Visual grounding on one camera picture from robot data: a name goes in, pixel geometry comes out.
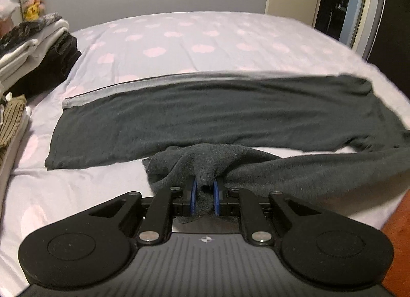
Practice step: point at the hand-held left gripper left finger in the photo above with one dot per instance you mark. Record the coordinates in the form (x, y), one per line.
(193, 195)

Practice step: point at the olive striped cloth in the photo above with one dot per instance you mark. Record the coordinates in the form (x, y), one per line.
(11, 117)

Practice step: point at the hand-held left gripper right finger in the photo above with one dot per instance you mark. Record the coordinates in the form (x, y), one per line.
(216, 196)

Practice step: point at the black folded garment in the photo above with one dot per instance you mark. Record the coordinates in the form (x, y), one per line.
(51, 63)

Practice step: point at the dark patterned folded cloth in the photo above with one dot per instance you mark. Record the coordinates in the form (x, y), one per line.
(22, 29)

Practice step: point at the dark grey long-sleeve sweater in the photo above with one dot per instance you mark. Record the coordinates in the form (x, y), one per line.
(208, 117)

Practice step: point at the bed with pink-spotted sheet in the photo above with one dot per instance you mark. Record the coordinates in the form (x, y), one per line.
(179, 43)

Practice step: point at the grey-framed mirror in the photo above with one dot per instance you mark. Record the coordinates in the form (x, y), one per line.
(352, 2)

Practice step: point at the white folded clothes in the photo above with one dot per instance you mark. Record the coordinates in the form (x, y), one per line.
(35, 39)

